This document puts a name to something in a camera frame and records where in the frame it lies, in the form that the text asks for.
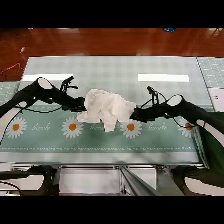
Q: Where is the white shirt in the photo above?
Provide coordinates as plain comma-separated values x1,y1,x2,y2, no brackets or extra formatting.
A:
76,88,137,133

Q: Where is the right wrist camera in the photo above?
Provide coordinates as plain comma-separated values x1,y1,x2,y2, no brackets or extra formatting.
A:
146,85,161,106

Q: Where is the black cable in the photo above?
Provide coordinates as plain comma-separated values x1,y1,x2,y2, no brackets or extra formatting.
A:
0,105,65,145

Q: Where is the silver frame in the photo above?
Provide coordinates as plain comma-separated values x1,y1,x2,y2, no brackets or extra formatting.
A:
0,161,224,197

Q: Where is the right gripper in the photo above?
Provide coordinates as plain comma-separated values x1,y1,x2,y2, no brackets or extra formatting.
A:
129,105,158,124

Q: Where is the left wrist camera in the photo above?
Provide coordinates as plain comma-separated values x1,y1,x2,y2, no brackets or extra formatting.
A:
59,75,80,95

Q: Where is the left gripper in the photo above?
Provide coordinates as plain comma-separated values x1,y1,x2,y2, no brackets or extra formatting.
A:
62,96,87,113

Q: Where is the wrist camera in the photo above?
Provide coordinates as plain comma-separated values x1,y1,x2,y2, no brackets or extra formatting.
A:
146,85,161,106
59,75,80,95

